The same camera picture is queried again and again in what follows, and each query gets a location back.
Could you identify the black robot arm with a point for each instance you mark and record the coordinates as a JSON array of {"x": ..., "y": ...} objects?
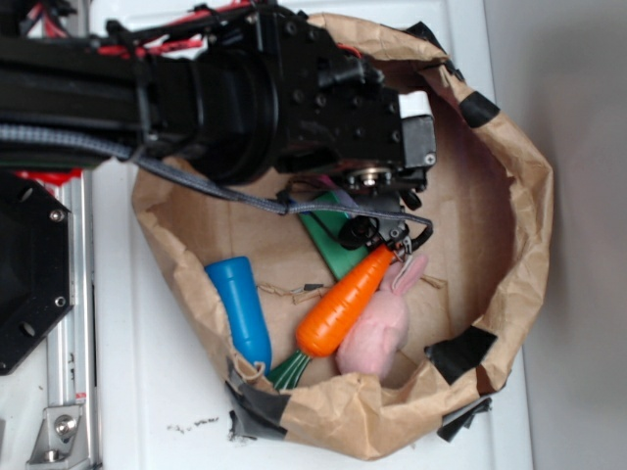
[{"x": 210, "y": 102}]

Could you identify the green rectangular block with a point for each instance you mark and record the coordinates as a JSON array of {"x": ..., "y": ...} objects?
[{"x": 324, "y": 229}]

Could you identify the aluminium extrusion rail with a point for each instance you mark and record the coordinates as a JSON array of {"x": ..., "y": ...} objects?
[{"x": 71, "y": 355}]

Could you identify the brown paper bag bin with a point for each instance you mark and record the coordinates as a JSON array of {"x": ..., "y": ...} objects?
[{"x": 491, "y": 196}]

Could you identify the metal corner bracket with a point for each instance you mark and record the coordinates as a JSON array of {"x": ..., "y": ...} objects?
[{"x": 61, "y": 442}]

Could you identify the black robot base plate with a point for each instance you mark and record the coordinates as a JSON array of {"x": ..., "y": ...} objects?
[{"x": 35, "y": 267}]

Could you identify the pink plush bunny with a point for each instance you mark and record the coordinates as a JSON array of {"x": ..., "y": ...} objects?
[{"x": 383, "y": 327}]

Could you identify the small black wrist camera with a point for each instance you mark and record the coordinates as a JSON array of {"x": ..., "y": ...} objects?
[{"x": 358, "y": 232}]

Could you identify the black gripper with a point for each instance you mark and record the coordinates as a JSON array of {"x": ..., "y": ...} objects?
[{"x": 337, "y": 114}]

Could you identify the orange toy carrot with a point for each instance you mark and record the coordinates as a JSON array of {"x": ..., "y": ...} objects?
[{"x": 325, "y": 326}]

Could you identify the blue plastic cylinder toy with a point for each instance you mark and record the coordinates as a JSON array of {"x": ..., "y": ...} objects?
[{"x": 234, "y": 280}]

